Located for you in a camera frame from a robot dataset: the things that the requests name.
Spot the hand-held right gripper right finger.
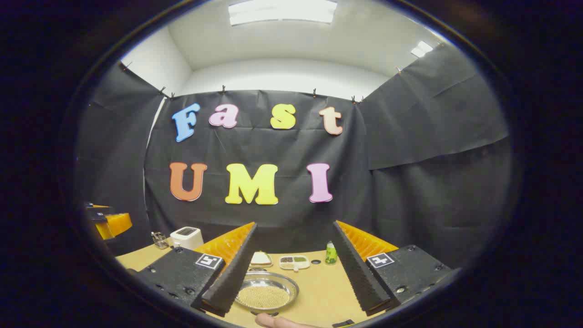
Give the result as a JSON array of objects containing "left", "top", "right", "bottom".
[{"left": 332, "top": 220, "right": 460, "bottom": 317}]

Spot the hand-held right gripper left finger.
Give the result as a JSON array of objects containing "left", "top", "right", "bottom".
[{"left": 136, "top": 221, "right": 258, "bottom": 318}]

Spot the steel pot with black handles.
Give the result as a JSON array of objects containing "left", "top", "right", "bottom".
[{"left": 234, "top": 268, "right": 300, "bottom": 317}]

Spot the white square plate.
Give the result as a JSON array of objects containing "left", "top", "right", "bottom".
[{"left": 250, "top": 251, "right": 274, "bottom": 268}]

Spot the pile of soybeans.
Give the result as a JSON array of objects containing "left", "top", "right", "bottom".
[{"left": 238, "top": 285, "right": 291, "bottom": 310}]

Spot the white divided dish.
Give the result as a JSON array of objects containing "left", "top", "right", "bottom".
[{"left": 279, "top": 255, "right": 311, "bottom": 272}]

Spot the white toaster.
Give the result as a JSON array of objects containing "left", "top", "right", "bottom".
[{"left": 170, "top": 226, "right": 205, "bottom": 251}]

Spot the black backdrop cloth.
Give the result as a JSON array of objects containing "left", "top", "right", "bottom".
[{"left": 75, "top": 43, "right": 513, "bottom": 269}]

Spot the small ceiling light panel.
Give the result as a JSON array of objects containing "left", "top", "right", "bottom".
[{"left": 410, "top": 40, "right": 434, "bottom": 59}]

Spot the large ceiling light panel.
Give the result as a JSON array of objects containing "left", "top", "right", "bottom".
[{"left": 228, "top": 0, "right": 338, "bottom": 26}]

